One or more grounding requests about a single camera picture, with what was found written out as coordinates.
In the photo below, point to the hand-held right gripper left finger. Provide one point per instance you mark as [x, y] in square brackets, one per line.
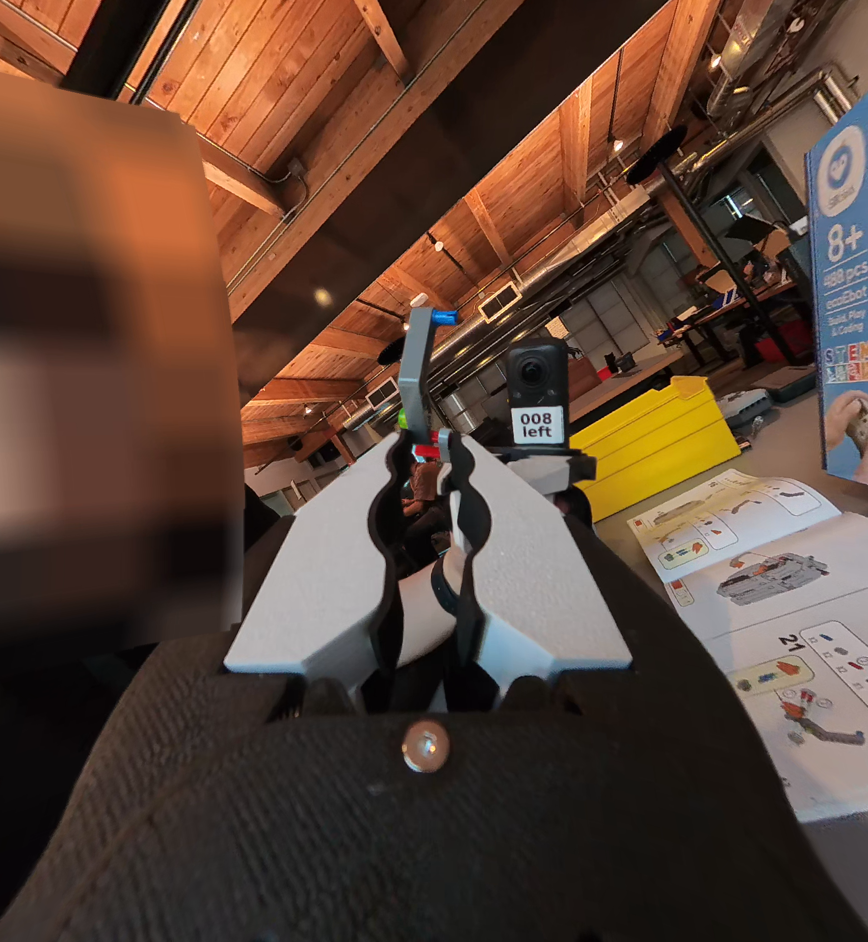
[316, 589]

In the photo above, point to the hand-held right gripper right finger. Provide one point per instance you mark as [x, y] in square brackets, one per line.
[544, 589]

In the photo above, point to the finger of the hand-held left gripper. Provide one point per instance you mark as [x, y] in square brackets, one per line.
[551, 472]

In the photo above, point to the grey toy beam assembly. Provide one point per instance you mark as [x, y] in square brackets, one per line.
[413, 368]

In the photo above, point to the wooden top standing desk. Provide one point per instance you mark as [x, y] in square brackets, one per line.
[728, 313]

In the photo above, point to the white ceiling vent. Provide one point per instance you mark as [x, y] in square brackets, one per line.
[500, 302]

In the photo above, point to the yellow storage bin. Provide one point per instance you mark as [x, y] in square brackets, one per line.
[654, 441]

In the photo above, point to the pale grey ribbed object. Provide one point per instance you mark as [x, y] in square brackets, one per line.
[746, 408]

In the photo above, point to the black pole with round disc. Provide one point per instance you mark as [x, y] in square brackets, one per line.
[699, 213]

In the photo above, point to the dark teal tray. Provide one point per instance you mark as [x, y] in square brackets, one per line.
[791, 384]

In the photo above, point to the white instruction manual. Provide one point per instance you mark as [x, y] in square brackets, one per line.
[809, 589]

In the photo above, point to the blue toy set box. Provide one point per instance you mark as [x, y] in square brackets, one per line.
[853, 294]

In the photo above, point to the silver air duct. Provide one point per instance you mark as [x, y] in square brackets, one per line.
[551, 257]

